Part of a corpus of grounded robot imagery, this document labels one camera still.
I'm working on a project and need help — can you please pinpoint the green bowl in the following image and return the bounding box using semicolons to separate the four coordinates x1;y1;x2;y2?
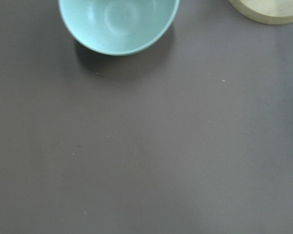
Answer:
58;0;180;56

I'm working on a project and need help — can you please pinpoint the wooden mug tree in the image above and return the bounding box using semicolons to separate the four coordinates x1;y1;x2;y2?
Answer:
230;0;293;25

